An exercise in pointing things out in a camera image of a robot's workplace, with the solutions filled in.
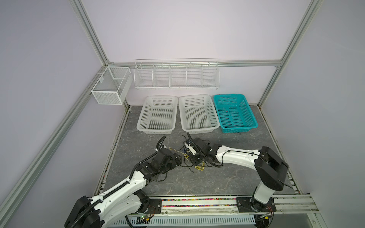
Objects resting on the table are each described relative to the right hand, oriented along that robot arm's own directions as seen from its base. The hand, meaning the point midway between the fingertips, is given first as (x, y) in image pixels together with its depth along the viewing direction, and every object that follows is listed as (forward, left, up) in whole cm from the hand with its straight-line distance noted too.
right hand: (191, 159), depth 87 cm
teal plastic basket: (+40, -36, -4) cm, 54 cm away
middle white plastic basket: (+40, -6, -4) cm, 41 cm away
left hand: (-4, +8, +5) cm, 10 cm away
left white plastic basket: (+40, +27, -3) cm, 48 cm away
